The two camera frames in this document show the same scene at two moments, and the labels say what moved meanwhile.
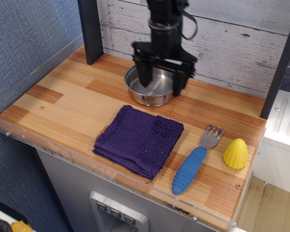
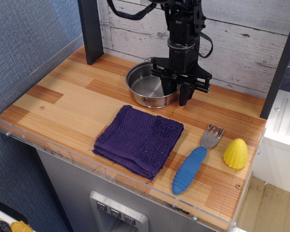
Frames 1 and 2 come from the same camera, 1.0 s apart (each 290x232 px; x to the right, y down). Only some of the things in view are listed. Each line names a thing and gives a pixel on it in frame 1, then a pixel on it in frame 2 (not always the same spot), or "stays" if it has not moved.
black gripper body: (166, 49) -> (183, 65)
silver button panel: (111, 216) stays
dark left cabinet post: (89, 12) stays
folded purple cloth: (140, 139) stays
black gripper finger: (180, 79) -> (187, 90)
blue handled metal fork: (190, 165) stays
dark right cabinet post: (282, 64) stays
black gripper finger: (145, 73) -> (169, 85)
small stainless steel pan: (159, 92) stays
